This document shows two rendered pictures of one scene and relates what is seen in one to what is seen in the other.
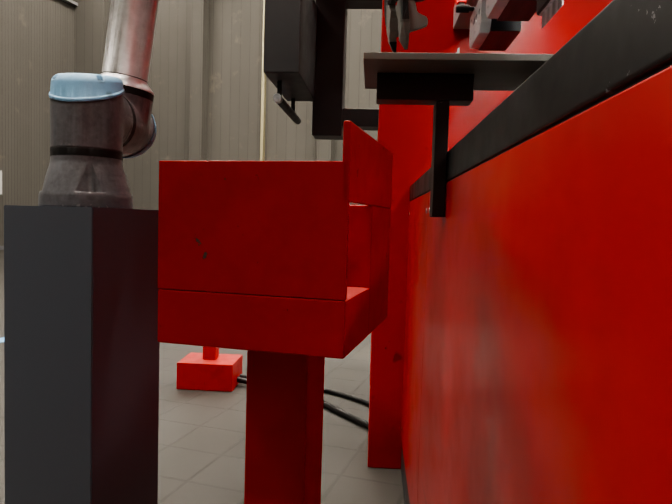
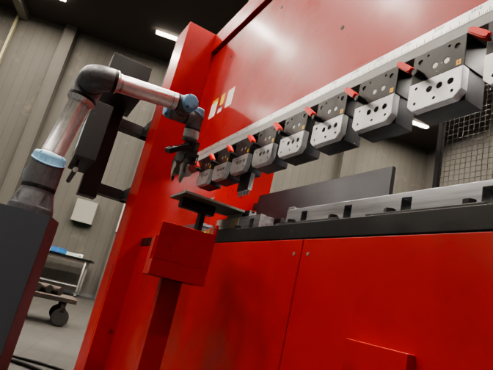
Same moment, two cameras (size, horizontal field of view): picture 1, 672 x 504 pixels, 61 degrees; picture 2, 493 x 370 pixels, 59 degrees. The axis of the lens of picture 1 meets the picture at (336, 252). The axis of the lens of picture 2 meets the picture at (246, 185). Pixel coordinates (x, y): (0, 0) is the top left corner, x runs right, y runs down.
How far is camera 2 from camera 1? 90 cm
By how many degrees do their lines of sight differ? 34
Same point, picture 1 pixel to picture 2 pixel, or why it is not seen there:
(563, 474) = (259, 312)
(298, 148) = not seen: outside the picture
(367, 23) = not seen: hidden behind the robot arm
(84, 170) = (43, 197)
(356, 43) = not seen: hidden behind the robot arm
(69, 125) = (43, 175)
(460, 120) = (174, 212)
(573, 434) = (263, 302)
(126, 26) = (65, 133)
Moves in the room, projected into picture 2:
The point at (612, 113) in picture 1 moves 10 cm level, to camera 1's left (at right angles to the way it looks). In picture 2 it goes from (282, 243) to (252, 233)
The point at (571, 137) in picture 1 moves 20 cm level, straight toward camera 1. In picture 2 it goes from (271, 244) to (291, 236)
